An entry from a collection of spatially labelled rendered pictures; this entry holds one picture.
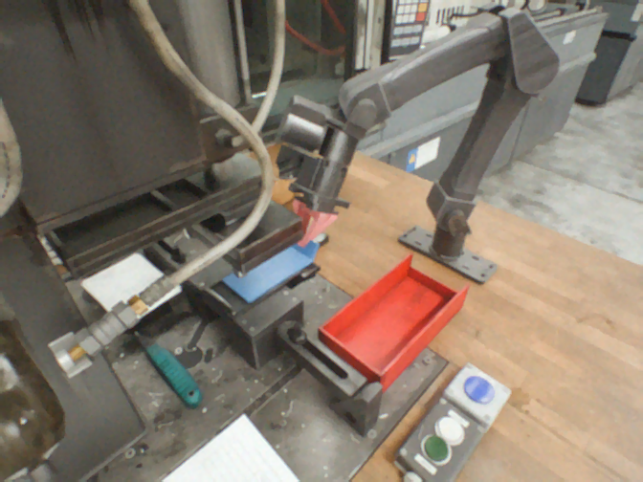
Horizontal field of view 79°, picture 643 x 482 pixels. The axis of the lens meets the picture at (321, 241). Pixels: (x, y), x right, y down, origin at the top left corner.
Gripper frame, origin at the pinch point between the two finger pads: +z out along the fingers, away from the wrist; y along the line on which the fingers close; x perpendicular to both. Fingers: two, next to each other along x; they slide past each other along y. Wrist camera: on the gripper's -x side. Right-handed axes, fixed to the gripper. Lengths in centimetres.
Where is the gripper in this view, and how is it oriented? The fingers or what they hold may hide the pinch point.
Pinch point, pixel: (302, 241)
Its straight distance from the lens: 68.0
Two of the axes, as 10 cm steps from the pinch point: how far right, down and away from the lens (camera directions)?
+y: -5.9, -0.3, -8.1
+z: -3.5, 9.1, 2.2
